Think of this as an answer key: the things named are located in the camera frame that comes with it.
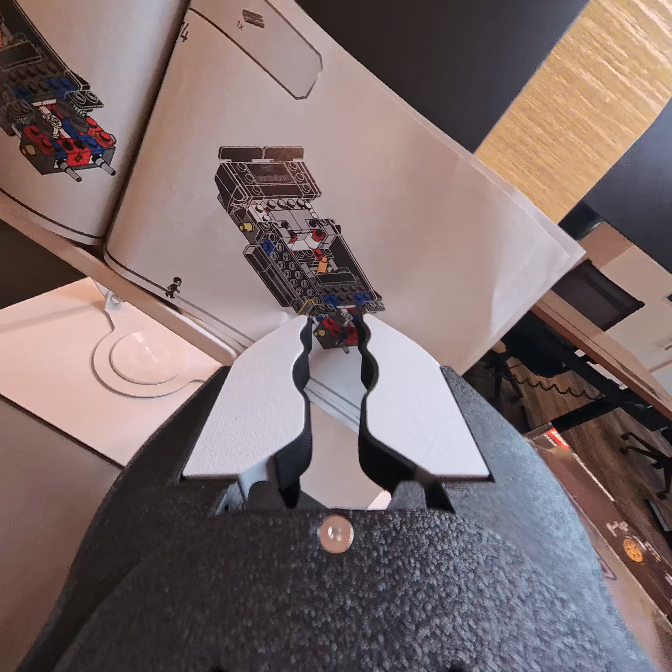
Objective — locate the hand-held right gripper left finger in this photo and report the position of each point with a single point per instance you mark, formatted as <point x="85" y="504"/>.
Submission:
<point x="246" y="414"/>

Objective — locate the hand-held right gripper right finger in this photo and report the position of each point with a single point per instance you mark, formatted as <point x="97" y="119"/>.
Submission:
<point x="425" y="420"/>

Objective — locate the lego instruction booklet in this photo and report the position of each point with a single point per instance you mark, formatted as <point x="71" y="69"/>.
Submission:
<point x="393" y="199"/>

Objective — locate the lego set box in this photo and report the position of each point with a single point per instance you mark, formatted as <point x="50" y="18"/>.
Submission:
<point x="603" y="498"/>

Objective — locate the white book stand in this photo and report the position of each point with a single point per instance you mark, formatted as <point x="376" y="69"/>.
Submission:
<point x="63" y="367"/>

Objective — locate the wooden top background desk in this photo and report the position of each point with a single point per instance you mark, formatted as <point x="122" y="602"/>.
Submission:
<point x="603" y="346"/>

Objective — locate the black office chair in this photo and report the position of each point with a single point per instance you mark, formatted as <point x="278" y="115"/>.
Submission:
<point x="648" y="456"/>

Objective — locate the black lighting flag panel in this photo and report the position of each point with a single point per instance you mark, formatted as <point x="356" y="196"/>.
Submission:
<point x="635" y="173"/>

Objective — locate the black backdrop board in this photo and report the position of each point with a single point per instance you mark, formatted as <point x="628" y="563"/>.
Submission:
<point x="446" y="63"/>

